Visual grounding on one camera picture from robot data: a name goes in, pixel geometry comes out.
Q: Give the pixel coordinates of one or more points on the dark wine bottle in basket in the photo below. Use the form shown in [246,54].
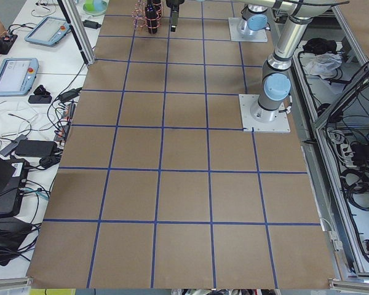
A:
[151,17]

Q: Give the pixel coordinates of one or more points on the copper wire wine basket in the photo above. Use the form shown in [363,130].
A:
[138,15]

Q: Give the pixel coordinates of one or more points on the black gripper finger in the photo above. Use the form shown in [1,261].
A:
[174,16]

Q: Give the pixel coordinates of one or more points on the blue teach pendant far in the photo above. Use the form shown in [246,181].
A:
[48,32]

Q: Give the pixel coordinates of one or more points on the blue teach pendant near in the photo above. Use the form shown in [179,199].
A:
[17,76]

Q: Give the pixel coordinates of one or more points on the aluminium frame post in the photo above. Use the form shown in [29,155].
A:
[73,18]

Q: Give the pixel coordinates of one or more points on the blue teach pendant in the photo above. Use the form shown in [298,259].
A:
[48,32]
[17,76]

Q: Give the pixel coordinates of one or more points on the aluminium cable rack frame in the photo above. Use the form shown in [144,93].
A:
[338,117]

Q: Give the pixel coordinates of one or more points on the green bowl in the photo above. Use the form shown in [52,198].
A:
[95,7]

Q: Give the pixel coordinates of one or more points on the small black device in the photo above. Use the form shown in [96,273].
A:
[40,96]

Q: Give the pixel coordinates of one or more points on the black power adapter brick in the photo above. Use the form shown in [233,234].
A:
[35,148]

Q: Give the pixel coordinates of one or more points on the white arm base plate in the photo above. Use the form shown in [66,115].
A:
[256,119]
[259,36]

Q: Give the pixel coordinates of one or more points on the black laptop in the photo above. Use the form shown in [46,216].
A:
[13,176]

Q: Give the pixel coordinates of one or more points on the dark glass wine bottle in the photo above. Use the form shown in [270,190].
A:
[159,8]

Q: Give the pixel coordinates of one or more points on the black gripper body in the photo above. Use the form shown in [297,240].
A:
[174,3]

